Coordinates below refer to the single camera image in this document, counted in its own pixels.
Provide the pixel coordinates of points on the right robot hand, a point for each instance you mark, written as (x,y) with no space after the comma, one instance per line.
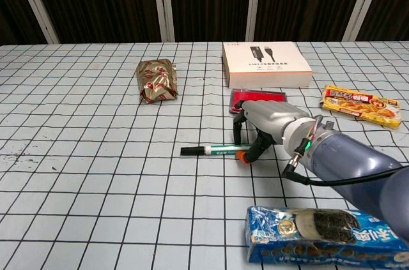
(271,116)

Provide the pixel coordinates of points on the white green marker body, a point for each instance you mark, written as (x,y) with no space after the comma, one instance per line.
(223,150)

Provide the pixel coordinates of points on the black marker cap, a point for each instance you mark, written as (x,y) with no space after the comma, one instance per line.
(192,150)

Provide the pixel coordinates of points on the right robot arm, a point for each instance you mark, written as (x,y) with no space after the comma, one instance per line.
(351,161)

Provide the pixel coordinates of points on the red ink pad case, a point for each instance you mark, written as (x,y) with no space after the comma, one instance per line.
(259,95)

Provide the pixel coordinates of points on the yellow curry box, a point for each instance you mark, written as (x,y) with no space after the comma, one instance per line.
(361,105)

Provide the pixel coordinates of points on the gold foil snack packet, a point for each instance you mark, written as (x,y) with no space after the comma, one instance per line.
(157,81)

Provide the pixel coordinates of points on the blue cookie package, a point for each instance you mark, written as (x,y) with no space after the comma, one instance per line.
(287,244)

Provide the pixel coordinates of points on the checkered tablecloth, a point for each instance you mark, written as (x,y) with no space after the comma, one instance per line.
(96,171)

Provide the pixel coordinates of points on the white frame post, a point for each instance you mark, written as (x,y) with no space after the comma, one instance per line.
(257,2)
(364,2)
(163,2)
(35,2)

